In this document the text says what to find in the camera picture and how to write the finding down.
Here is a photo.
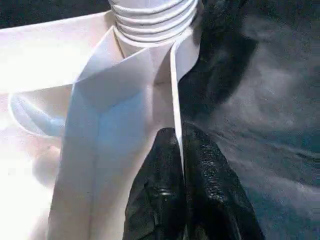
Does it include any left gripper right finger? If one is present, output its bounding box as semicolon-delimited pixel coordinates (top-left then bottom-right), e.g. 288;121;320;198
181;123;265;240

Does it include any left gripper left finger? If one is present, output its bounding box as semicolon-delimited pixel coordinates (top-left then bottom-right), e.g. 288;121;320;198
122;126;188;240

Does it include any white plastic table leg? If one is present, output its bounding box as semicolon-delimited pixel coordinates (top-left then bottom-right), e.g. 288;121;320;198
108;0;202;48

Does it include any white plastic table top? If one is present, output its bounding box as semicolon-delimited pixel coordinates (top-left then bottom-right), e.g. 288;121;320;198
0;11;201;240

